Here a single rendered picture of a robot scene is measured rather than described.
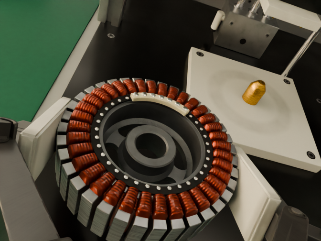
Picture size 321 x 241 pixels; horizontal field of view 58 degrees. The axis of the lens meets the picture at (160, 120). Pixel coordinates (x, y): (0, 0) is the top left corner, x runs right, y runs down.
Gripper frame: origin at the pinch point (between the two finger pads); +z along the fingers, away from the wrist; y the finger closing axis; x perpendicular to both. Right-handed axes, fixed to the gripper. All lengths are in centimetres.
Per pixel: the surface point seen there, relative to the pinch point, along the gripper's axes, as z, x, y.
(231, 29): 25.4, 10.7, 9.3
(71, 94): 11.2, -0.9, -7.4
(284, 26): 37.8, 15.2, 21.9
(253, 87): 14.4, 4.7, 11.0
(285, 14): 13.1, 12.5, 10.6
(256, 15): 25.8, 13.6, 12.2
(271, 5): 13.0, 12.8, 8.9
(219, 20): 26.1, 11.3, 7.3
